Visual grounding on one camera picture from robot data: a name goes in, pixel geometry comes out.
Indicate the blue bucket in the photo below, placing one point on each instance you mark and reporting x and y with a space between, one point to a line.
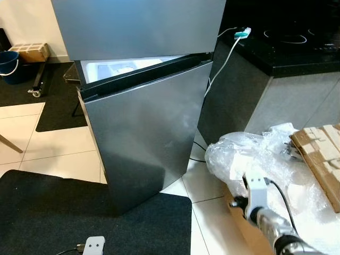
11 69

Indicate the cardboard box with white inserts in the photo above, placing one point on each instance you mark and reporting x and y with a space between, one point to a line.
32 52

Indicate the white and teal charger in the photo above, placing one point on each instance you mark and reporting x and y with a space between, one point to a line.
241 33

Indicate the clear bubble wrap sheet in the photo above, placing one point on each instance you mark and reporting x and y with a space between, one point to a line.
239 154

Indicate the black wheeled stand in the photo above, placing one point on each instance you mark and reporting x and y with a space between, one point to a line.
40 79

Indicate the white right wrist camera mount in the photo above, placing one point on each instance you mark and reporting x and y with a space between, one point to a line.
257 188

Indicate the black induction hob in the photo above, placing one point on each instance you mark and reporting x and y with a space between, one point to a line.
297 37

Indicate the brown cardboard packing tray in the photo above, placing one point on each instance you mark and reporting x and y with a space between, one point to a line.
319 159

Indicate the wooden furniture leg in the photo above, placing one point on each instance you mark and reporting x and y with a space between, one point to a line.
10 143

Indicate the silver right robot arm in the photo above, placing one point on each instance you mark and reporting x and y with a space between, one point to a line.
276 234

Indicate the black floor rug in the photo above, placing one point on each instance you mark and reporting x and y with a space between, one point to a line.
79 218

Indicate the thin black floor mat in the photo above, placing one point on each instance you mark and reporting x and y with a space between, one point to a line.
61 114

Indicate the grey fridge lower door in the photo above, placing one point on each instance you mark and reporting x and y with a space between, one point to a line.
149 138

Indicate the grey kitchen cabinets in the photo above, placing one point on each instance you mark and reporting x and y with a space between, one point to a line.
249 106

